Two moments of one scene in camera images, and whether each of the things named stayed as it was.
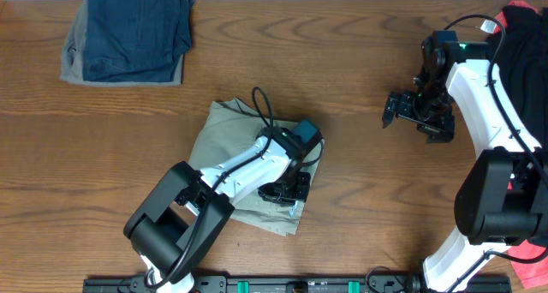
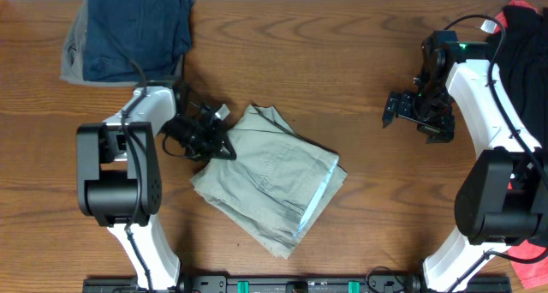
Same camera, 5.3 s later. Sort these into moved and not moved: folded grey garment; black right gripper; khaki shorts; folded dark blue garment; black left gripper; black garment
Moved: black left gripper; khaki shorts
Not moved: folded dark blue garment; black right gripper; black garment; folded grey garment
